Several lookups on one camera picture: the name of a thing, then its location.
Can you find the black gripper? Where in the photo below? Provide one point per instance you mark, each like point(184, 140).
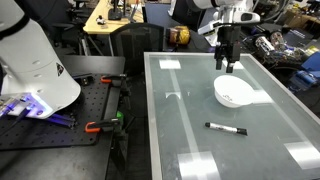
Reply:
point(228, 40)

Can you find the white bowl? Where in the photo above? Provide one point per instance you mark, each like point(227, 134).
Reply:
point(233, 91)

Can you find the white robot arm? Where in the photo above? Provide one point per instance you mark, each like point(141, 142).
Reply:
point(33, 66)

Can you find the silver robot hand device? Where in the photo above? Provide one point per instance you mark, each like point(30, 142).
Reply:
point(266, 43)

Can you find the black and white marker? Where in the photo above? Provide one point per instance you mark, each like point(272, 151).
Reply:
point(226, 128)

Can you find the blue bag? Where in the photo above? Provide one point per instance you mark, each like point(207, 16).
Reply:
point(301, 80)

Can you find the dark blue desk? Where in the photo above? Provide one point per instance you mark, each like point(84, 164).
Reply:
point(156, 13)

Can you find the blue box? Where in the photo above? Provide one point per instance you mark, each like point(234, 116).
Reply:
point(311, 61)

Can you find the cardboard boxes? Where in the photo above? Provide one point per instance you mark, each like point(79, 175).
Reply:
point(300, 18)

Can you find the black mesh office chair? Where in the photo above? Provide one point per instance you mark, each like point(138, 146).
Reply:
point(136, 43)

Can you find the small green object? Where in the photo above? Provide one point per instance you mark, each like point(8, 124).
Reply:
point(119, 115)

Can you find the black monitor stand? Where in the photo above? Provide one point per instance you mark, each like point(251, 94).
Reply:
point(115, 14)

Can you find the small white black object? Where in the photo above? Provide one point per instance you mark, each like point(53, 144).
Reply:
point(100, 20)

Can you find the light wooden desk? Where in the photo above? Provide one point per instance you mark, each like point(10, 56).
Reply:
point(96, 26)

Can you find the small black box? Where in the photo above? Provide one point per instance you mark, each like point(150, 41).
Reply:
point(85, 80)

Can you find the black workbench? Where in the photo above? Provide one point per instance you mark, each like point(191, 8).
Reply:
point(66, 165)

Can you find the black perforated breadboard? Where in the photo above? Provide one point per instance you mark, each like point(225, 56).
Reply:
point(50, 135)

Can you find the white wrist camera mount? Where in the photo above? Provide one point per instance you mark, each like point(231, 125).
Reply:
point(208, 29)

